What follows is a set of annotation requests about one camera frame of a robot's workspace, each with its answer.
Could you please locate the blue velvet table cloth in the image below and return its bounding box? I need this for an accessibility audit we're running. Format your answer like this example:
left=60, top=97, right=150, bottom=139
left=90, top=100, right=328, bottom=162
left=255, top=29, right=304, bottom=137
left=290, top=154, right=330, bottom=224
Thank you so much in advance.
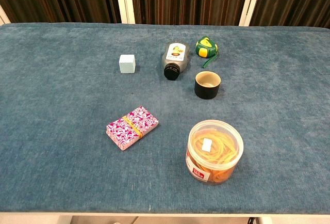
left=0, top=22, right=330, bottom=215

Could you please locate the pink patterned card deck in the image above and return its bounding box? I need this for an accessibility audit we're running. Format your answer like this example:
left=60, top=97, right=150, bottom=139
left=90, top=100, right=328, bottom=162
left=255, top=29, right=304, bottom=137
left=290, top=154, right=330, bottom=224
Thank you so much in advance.
left=106, top=105, right=159, bottom=151

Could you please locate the yellow rubber band around deck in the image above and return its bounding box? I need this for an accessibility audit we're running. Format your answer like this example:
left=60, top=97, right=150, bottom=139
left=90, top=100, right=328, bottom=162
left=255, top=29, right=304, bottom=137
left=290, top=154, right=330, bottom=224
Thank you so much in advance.
left=122, top=115, right=144, bottom=140

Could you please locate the clear jar of rubber bands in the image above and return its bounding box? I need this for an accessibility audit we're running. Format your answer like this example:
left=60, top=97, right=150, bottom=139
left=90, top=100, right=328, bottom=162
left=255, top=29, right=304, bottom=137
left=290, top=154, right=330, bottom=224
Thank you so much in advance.
left=185, top=119, right=244, bottom=186

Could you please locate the grey bottle with black cap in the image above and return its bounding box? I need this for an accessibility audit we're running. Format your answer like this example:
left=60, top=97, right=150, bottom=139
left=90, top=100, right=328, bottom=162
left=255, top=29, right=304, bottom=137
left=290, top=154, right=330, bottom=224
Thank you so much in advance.
left=161, top=41, right=191, bottom=81

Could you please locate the green yellow tape measure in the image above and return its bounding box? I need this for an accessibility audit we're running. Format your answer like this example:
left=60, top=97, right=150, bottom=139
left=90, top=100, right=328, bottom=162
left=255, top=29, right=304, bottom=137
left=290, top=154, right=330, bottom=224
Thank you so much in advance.
left=195, top=36, right=220, bottom=69

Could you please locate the small black cup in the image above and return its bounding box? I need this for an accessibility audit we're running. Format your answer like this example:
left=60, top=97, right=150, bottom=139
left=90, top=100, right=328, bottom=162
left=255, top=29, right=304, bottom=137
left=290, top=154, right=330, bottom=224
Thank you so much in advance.
left=194, top=71, right=222, bottom=100

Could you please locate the pale blue cube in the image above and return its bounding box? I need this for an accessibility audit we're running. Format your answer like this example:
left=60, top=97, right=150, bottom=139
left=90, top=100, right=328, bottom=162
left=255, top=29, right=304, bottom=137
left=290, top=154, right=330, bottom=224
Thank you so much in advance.
left=119, top=54, right=137, bottom=74

